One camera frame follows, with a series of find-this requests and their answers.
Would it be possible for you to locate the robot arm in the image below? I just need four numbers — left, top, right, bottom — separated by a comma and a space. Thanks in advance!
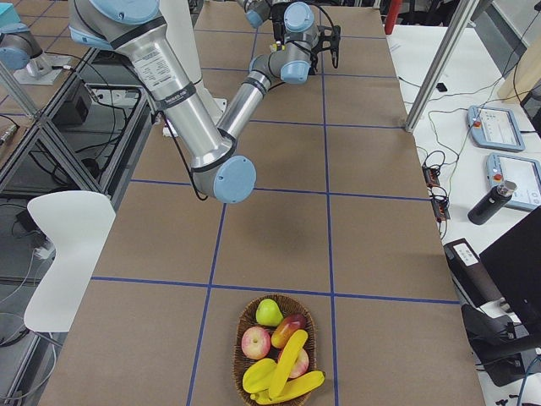
68, 0, 320, 204
238, 1, 315, 33

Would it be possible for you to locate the green pear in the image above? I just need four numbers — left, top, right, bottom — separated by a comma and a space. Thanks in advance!
255, 299, 284, 327

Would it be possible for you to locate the teach pendant far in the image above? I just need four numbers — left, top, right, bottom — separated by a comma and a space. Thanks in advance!
467, 106, 525, 152

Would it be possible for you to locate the red fire extinguisher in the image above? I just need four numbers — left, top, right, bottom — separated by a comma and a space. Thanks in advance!
384, 0, 402, 35

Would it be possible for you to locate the yellow banana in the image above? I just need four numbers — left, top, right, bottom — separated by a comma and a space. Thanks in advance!
250, 370, 325, 405
242, 358, 277, 394
268, 329, 309, 399

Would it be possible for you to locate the white chair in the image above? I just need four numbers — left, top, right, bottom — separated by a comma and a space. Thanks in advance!
24, 190, 116, 332

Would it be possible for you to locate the teach pendant near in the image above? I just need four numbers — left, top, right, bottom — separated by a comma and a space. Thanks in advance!
486, 152, 540, 211

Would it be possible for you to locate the black water bottle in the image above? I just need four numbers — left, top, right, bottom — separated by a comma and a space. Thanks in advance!
467, 180, 517, 225

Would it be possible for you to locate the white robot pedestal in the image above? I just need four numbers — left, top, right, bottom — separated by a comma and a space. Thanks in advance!
159, 0, 227, 123

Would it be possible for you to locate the wicker fruit basket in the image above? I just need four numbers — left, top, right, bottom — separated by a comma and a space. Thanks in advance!
233, 294, 318, 405

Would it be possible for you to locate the black label printer box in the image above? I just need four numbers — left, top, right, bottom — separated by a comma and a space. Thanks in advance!
444, 239, 508, 307

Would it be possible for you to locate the teach pendant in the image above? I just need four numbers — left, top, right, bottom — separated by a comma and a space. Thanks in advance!
467, 106, 525, 152
486, 152, 540, 211

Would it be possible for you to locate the red apple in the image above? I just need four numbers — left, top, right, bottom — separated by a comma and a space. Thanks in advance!
288, 348, 309, 379
241, 326, 271, 360

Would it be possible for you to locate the aluminium frame post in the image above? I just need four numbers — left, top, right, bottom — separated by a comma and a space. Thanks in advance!
404, 0, 480, 133

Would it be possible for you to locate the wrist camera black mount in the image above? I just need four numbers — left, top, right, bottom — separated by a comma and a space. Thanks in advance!
312, 25, 342, 69

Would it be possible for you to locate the black monitor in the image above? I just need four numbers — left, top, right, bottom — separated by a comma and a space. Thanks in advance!
480, 208, 541, 333

